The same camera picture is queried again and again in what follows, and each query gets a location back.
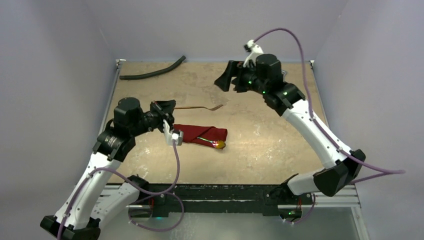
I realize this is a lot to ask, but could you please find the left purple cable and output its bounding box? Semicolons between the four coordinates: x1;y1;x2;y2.
56;140;185;240

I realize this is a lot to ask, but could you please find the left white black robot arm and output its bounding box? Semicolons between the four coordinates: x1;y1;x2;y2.
40;97;183;240

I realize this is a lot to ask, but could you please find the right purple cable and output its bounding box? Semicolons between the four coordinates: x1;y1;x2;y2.
253;27;407;226

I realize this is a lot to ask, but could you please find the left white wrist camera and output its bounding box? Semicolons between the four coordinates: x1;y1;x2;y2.
162;120;184;146

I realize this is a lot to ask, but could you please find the purple cable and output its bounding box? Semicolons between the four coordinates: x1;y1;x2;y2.
253;27;407;226
56;140;185;240

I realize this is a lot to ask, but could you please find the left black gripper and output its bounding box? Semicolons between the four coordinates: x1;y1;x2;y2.
130;99;176;137

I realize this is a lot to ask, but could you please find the dark red cloth napkin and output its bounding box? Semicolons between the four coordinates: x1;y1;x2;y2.
173;124;228;148

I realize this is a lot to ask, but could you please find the aluminium rail frame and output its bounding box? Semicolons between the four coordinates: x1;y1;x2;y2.
58;59;370;240

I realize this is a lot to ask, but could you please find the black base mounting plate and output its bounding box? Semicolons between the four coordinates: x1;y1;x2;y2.
129;183;313;218

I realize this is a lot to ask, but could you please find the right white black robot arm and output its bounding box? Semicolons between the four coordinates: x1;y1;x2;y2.
214;53;366;204

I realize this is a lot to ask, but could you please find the black foam tube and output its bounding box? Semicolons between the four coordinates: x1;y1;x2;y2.
119;55;187;81

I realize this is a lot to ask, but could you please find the gold fork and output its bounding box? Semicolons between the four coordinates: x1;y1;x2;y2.
173;104;224;111

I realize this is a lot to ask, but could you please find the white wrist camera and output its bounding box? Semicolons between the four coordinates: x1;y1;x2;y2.
242;39;264;68
162;120;184;146

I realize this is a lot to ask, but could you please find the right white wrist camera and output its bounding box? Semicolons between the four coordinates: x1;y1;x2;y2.
242;39;264;68

